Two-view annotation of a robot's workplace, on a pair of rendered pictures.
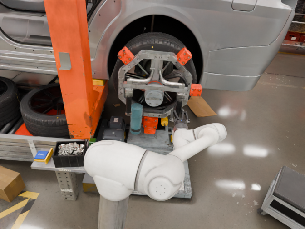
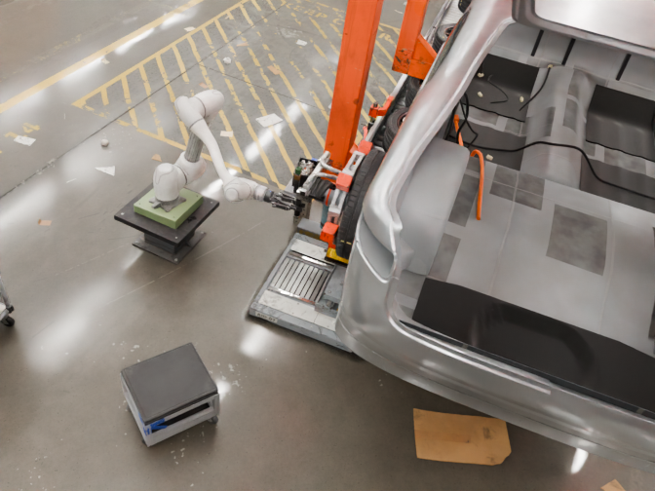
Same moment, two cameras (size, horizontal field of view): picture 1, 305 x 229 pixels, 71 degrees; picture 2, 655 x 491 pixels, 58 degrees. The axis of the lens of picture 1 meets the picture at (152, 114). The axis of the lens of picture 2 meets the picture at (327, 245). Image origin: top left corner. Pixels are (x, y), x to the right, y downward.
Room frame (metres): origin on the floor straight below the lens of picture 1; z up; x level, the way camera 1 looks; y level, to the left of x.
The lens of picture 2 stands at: (2.08, -2.63, 3.05)
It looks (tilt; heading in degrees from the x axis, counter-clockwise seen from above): 44 degrees down; 105
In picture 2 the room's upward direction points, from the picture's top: 11 degrees clockwise
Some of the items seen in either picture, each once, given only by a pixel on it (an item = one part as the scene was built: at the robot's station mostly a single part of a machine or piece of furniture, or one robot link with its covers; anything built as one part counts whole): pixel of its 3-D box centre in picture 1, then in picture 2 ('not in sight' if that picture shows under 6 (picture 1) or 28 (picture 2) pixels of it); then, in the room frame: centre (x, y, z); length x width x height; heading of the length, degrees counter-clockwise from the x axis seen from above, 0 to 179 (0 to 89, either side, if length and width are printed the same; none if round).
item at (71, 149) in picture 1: (71, 153); (305, 172); (0.98, 0.53, 0.51); 0.20 x 0.14 x 0.13; 102
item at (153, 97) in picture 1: (154, 91); (334, 195); (1.37, 0.01, 0.85); 0.21 x 0.14 x 0.14; 3
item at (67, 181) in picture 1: (67, 179); (303, 200); (0.98, 0.60, 0.21); 0.10 x 0.10 x 0.42; 3
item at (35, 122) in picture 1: (61, 108); not in sight; (1.62, 0.88, 0.39); 0.66 x 0.66 x 0.24
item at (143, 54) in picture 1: (154, 86); (346, 199); (1.44, 0.01, 0.85); 0.54 x 0.07 x 0.54; 93
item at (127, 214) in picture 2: not in sight; (169, 224); (0.25, -0.07, 0.15); 0.50 x 0.50 x 0.30; 88
